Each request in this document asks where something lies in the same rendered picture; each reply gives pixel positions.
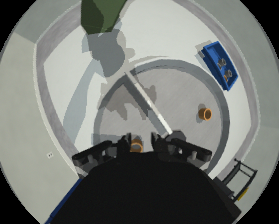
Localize grey round turntable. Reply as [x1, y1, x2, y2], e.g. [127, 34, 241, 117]
[91, 57, 231, 175]

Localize blue plastic crate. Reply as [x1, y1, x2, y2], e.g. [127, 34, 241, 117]
[198, 41, 238, 91]

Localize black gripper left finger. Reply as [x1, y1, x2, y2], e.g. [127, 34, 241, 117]
[72, 133, 133, 179]

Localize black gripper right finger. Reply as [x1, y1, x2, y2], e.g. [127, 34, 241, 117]
[151, 132, 212, 173]

